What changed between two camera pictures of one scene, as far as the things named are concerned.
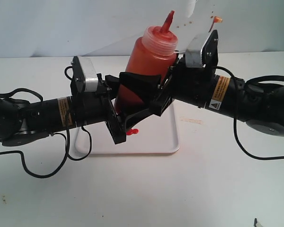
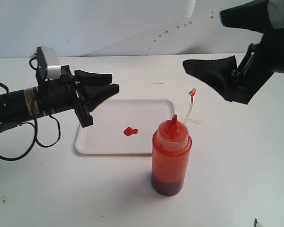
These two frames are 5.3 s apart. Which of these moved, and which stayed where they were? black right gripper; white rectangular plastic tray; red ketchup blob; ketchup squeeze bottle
Moved: ketchup squeeze bottle; black right gripper
Stayed: white rectangular plastic tray; red ketchup blob
